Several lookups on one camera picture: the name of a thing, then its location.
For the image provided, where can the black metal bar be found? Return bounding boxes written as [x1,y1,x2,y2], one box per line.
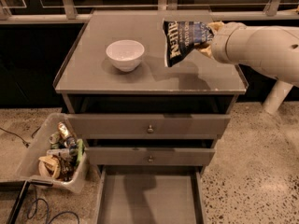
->
[0,179,53,224]

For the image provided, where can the grey middle drawer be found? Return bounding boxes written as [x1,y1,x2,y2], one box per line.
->
[85,147,215,166]

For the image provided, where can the blue kettle chip bag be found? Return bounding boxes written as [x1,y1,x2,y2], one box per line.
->
[163,21,214,67]

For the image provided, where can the gold snack can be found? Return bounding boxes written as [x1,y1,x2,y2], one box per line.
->
[57,122,73,140]

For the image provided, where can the brass top drawer knob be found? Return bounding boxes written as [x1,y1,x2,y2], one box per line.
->
[147,125,154,133]

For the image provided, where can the green packet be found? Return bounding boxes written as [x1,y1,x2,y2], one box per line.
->
[76,139,85,166]

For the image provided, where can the cream round packet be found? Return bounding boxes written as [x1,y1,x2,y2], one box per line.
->
[39,155,61,179]

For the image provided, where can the black floor cable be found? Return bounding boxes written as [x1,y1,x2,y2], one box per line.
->
[0,126,80,224]

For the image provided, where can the grey drawer cabinet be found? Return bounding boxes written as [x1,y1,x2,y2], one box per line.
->
[52,9,249,173]

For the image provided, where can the grey bottom drawer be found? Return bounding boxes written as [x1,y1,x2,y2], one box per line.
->
[95,166,207,224]

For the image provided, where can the grey drawer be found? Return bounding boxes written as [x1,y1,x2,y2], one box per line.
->
[95,166,207,224]
[66,114,230,139]
[85,147,215,166]

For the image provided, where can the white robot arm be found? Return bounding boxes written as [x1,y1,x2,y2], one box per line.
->
[195,21,299,87]

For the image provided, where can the white ceramic bowl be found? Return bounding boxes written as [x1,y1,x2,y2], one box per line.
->
[106,40,145,72]

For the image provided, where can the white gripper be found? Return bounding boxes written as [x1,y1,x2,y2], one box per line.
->
[197,21,246,63]

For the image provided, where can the metal window railing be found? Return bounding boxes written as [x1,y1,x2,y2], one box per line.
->
[0,0,299,23]

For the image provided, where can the brass drawer knob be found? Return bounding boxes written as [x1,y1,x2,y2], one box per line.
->
[147,125,154,133]
[148,156,154,163]

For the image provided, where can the white pillar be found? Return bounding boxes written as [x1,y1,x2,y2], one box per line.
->
[263,80,292,115]

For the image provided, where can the grey top drawer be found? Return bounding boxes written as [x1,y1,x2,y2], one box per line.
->
[66,114,230,139]

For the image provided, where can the brass middle drawer knob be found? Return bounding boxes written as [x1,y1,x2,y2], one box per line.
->
[148,156,154,163]

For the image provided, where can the clear plastic bin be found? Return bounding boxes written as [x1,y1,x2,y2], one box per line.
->
[16,113,88,193]

